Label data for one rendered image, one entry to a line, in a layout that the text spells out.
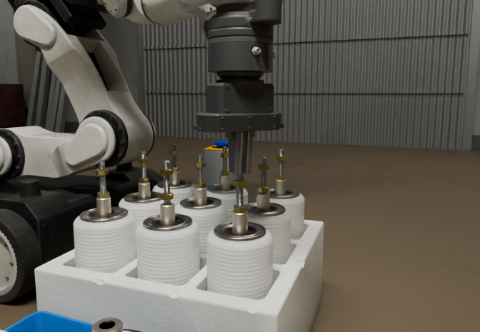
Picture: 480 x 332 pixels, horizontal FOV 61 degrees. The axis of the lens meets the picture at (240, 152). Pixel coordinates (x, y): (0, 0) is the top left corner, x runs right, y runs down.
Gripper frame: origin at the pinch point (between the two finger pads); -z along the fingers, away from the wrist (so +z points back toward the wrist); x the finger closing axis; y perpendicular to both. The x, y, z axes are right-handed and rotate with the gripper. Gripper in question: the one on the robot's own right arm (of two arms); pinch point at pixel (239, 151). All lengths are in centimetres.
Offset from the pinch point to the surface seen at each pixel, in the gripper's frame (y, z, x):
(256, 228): 0.8, -11.3, -2.4
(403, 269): -19, -37, -57
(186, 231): -4.5, -12.0, 6.5
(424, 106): -178, -2, -260
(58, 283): -14.1, -20.4, 23.7
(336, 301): -13.9, -36.7, -30.9
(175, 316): 0.5, -21.8, 10.0
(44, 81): -405, 20, 13
